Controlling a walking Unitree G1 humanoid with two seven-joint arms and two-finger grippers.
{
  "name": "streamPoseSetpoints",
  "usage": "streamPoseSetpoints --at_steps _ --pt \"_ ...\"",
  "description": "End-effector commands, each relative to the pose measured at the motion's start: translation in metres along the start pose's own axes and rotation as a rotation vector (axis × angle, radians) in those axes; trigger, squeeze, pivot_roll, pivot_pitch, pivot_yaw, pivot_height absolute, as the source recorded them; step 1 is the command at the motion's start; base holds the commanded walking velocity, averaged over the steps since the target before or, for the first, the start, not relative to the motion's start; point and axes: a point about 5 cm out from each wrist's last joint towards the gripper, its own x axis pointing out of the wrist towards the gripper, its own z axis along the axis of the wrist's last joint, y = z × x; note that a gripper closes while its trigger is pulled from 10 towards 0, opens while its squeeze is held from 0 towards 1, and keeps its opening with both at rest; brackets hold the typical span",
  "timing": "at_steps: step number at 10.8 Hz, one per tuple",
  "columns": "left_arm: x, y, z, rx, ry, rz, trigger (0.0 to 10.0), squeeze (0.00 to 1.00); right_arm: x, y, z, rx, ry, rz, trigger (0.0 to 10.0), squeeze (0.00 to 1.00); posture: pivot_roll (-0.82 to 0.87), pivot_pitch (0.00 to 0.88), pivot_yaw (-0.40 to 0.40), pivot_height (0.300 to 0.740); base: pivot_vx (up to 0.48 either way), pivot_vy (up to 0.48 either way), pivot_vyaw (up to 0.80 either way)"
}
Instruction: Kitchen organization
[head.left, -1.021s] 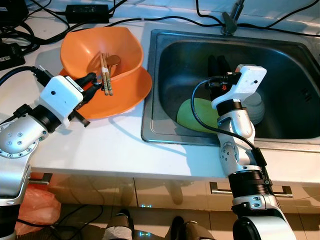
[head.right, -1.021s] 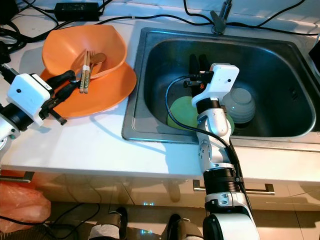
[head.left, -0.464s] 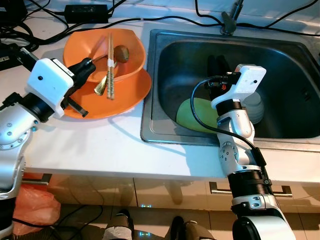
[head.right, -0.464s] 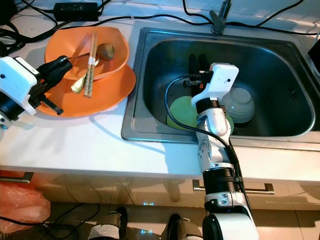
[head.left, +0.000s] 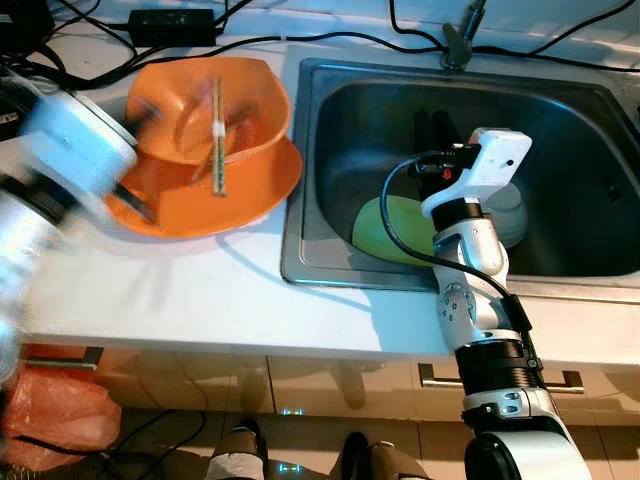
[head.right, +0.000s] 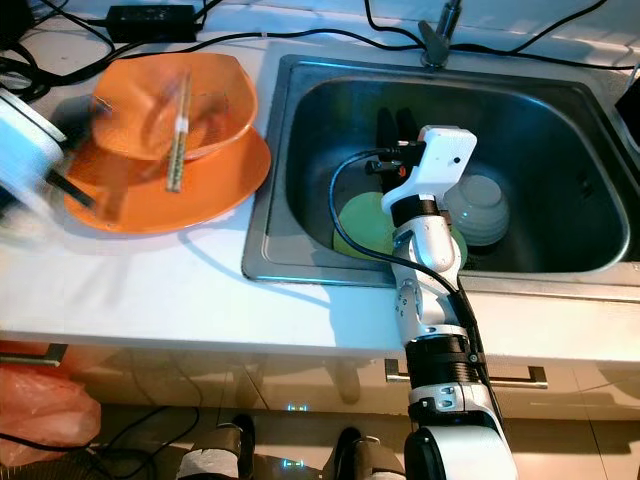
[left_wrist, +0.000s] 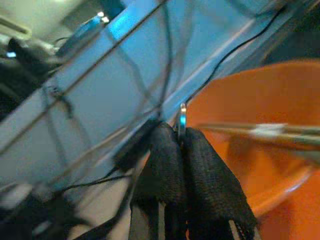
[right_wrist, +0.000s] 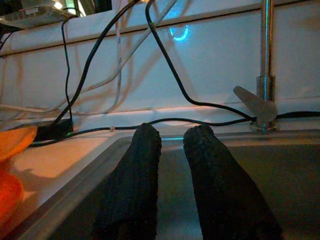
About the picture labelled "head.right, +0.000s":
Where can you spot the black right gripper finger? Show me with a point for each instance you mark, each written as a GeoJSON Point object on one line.
{"type": "Point", "coordinates": [409, 130]}
{"type": "Point", "coordinates": [387, 128]}

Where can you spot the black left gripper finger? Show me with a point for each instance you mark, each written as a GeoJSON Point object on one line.
{"type": "Point", "coordinates": [74, 190]}
{"type": "Point", "coordinates": [93, 113]}

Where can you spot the orange plastic bowl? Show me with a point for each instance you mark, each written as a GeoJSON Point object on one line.
{"type": "Point", "coordinates": [230, 105]}

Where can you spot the orange plastic plate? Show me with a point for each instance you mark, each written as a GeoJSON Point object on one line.
{"type": "Point", "coordinates": [220, 195]}

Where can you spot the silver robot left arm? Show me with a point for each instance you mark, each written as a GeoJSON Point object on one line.
{"type": "Point", "coordinates": [15, 225]}

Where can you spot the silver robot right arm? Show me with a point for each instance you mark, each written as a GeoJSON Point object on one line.
{"type": "Point", "coordinates": [435, 260]}

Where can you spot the green plate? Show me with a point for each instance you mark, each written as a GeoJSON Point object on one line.
{"type": "Point", "coordinates": [360, 230]}

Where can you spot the dark metal faucet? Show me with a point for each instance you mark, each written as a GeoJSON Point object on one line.
{"type": "Point", "coordinates": [435, 42]}

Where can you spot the white ribbed bowl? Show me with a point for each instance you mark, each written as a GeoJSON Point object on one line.
{"type": "Point", "coordinates": [480, 210]}

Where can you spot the black power adapter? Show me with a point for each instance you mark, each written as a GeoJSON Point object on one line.
{"type": "Point", "coordinates": [150, 22]}

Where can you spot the stainless steel sink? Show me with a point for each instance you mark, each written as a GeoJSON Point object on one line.
{"type": "Point", "coordinates": [530, 120]}

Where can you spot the black electronics box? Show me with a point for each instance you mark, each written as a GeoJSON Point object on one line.
{"type": "Point", "coordinates": [10, 20]}

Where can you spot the red plastic bag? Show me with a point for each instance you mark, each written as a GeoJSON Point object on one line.
{"type": "Point", "coordinates": [45, 405]}

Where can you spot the beige base cabinet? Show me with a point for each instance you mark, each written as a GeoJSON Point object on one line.
{"type": "Point", "coordinates": [300, 385]}

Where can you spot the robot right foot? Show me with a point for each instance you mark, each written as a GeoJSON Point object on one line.
{"type": "Point", "coordinates": [370, 460]}

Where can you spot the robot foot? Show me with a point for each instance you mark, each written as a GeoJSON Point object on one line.
{"type": "Point", "coordinates": [215, 455]}
{"type": "Point", "coordinates": [370, 460]}

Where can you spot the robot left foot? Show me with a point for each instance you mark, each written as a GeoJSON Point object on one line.
{"type": "Point", "coordinates": [215, 455]}

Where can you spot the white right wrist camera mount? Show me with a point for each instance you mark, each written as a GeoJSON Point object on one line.
{"type": "Point", "coordinates": [445, 155]}

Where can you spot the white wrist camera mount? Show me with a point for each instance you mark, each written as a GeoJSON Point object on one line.
{"type": "Point", "coordinates": [445, 155]}
{"type": "Point", "coordinates": [30, 140]}

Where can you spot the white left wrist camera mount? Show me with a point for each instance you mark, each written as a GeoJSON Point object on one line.
{"type": "Point", "coordinates": [30, 140]}

